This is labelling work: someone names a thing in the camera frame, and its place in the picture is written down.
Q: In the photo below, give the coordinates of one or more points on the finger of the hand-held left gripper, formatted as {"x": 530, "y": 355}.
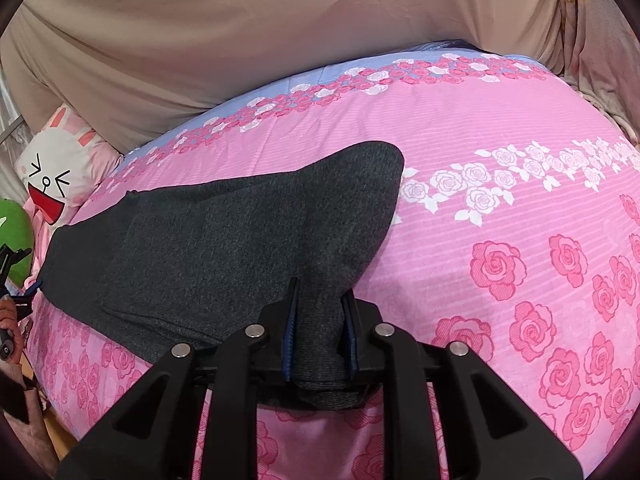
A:
{"x": 31, "y": 289}

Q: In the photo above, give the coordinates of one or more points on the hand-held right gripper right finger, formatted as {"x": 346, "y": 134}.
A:
{"x": 350, "y": 342}

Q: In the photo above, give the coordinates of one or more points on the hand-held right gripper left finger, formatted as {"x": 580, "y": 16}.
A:
{"x": 291, "y": 332}

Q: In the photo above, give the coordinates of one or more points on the dark grey pants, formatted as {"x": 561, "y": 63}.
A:
{"x": 200, "y": 260}

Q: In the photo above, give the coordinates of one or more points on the beige plain cloth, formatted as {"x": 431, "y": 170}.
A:
{"x": 250, "y": 35}

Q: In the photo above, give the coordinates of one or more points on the white rabbit face cushion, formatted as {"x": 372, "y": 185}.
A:
{"x": 55, "y": 175}

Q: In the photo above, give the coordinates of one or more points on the person's left hand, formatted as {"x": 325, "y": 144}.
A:
{"x": 12, "y": 317}

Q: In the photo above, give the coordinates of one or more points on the person's left forearm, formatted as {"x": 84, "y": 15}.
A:
{"x": 25, "y": 410}

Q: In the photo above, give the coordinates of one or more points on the peach floral blanket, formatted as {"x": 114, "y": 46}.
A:
{"x": 600, "y": 60}

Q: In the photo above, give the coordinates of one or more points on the pink rose print bedsheet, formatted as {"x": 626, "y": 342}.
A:
{"x": 500, "y": 210}

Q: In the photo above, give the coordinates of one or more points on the green plush toy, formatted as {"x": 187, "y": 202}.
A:
{"x": 12, "y": 232}

